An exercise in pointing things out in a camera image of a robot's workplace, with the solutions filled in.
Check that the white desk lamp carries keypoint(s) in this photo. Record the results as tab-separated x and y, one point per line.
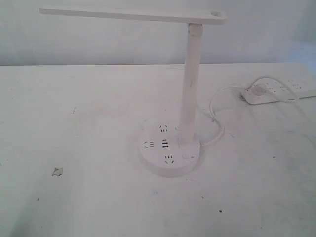
167	149

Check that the white plug in strip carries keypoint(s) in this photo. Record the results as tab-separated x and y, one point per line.
259	89

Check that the small paper scrap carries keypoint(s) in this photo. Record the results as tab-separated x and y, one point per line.
57	172

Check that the white power strip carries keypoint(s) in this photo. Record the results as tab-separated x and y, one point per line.
290	89

